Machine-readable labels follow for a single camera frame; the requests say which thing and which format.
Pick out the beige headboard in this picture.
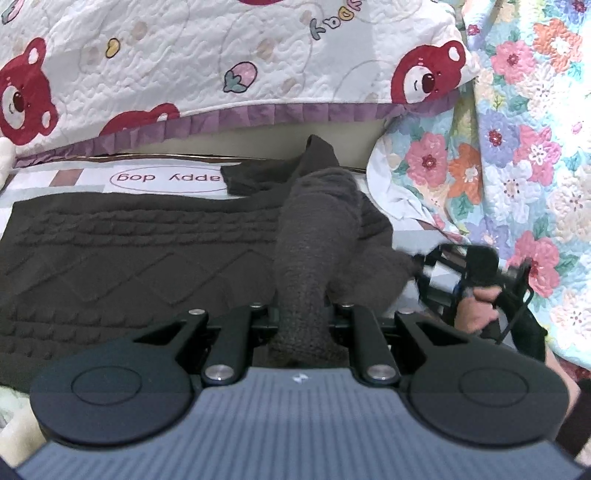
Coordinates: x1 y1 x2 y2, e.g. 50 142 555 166
139 115 393 168

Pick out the dark grey knit sweater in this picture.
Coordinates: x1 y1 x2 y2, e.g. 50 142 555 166
0 135 419 386

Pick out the white plush toy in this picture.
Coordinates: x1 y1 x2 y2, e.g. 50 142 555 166
0 137 17 191

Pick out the floral quilt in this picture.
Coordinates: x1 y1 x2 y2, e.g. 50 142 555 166
367 0 591 370

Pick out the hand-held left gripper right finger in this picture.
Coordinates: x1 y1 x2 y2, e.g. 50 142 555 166
325 302 470 386

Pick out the white bear print quilt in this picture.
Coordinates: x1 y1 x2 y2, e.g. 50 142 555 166
0 0 481 160

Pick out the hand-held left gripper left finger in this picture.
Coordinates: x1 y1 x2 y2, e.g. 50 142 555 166
133 302 281 386

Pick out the person's right hand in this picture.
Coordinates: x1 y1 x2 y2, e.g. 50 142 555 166
454 285 503 334

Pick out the person's right forearm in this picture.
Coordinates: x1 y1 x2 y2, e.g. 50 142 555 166
501 308 583 418

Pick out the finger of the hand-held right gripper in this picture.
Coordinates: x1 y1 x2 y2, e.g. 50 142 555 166
411 251 437 280

